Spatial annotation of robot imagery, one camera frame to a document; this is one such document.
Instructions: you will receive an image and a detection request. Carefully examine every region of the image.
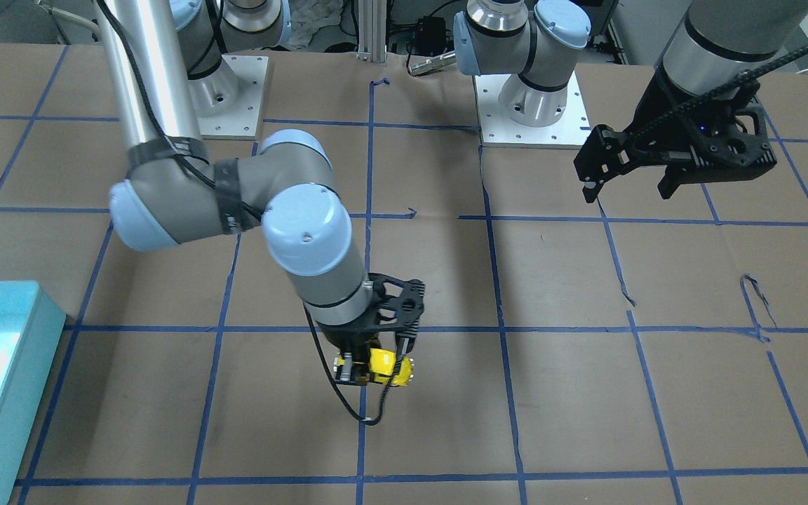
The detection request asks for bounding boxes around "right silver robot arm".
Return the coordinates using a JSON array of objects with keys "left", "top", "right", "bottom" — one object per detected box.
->
[{"left": 96, "top": 1, "right": 424, "bottom": 386}]

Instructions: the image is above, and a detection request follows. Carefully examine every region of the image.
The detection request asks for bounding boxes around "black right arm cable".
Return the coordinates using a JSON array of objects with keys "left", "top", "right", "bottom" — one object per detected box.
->
[{"left": 304, "top": 309, "right": 394, "bottom": 426}]

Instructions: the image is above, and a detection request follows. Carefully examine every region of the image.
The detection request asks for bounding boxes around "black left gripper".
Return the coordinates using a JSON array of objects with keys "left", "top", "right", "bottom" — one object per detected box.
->
[{"left": 574, "top": 67, "right": 777, "bottom": 203}]

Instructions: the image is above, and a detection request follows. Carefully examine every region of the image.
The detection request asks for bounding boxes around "yellow beetle toy car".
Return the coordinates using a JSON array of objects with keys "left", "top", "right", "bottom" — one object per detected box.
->
[{"left": 368, "top": 349, "right": 397, "bottom": 387}]

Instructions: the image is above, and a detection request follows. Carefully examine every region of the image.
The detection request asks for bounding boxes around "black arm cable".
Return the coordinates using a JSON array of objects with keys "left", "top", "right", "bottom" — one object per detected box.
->
[
  {"left": 621, "top": 21, "right": 808, "bottom": 144},
  {"left": 304, "top": 309, "right": 394, "bottom": 426}
]

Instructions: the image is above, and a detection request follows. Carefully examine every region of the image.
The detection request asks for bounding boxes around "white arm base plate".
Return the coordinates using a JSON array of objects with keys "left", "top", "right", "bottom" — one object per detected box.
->
[
  {"left": 188, "top": 55, "right": 269, "bottom": 140},
  {"left": 473, "top": 73, "right": 592, "bottom": 149}
]

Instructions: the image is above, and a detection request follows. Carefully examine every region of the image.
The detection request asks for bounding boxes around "aluminium frame post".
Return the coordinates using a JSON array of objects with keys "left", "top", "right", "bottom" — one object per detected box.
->
[{"left": 356, "top": 0, "right": 388, "bottom": 66}]

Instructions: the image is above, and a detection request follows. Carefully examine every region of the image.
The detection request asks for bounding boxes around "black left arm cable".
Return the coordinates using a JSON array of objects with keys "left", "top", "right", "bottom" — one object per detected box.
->
[{"left": 621, "top": 21, "right": 808, "bottom": 144}]

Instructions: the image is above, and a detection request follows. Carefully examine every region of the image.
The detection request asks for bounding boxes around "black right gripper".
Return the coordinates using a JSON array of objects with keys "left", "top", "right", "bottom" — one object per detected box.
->
[{"left": 320, "top": 273, "right": 426, "bottom": 386}]

